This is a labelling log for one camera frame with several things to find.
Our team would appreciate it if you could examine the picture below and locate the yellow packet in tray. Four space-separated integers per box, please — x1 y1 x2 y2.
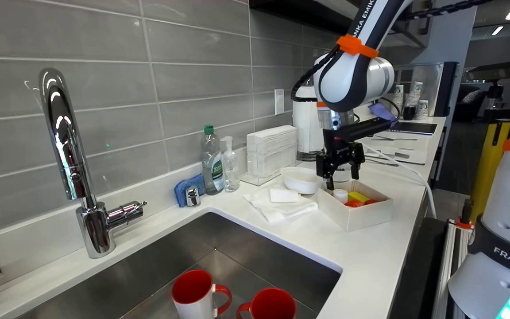
350 190 371 202

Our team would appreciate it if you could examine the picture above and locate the white cloth on counter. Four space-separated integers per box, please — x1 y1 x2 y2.
247 188 318 223

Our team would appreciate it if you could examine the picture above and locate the white bowl near napkins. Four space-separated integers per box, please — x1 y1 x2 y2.
281 167 323 195

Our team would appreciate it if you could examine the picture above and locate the orange packet in tray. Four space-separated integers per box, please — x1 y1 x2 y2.
346 200 383 207

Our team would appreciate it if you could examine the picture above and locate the yellow post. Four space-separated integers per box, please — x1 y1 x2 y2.
472 121 510 220

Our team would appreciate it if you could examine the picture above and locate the red white mug left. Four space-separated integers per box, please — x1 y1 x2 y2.
171 269 233 319

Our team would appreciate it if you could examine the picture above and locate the white paper towel roll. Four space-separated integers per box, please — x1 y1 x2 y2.
293 85 325 161

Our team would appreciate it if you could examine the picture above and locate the stainless steel sink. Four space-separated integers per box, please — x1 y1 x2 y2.
15 211 344 319

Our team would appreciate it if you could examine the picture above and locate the chrome kitchen faucet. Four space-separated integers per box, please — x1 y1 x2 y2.
42 67 148 259

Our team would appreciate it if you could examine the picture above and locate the white napkin stack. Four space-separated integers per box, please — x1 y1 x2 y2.
243 126 298 184

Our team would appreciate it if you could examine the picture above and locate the small white creamer cup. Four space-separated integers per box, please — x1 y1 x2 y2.
334 190 348 204

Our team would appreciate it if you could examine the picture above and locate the clear pump soap bottle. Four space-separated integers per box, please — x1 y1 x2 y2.
222 137 240 193

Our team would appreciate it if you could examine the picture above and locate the red white mug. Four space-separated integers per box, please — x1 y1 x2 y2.
171 269 233 319
236 287 297 319

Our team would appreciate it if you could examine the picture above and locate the purple lid open container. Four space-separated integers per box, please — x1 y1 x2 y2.
369 103 440 137

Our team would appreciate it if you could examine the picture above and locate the red white mug right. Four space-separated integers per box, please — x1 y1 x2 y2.
236 287 297 319

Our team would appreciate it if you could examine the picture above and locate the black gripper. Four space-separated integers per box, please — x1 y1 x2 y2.
318 117 390 190

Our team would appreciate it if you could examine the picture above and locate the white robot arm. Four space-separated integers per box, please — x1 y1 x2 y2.
291 0 413 190

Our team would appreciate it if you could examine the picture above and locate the blue sponge holder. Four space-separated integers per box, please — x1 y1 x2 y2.
174 174 206 207

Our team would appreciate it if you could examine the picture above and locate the green cap dish soap bottle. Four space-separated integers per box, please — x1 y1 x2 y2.
203 124 224 195

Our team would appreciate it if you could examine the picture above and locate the white square tray box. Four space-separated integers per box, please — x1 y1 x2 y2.
316 181 394 230

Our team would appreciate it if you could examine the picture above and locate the wall power outlet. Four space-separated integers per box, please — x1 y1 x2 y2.
274 89 286 115

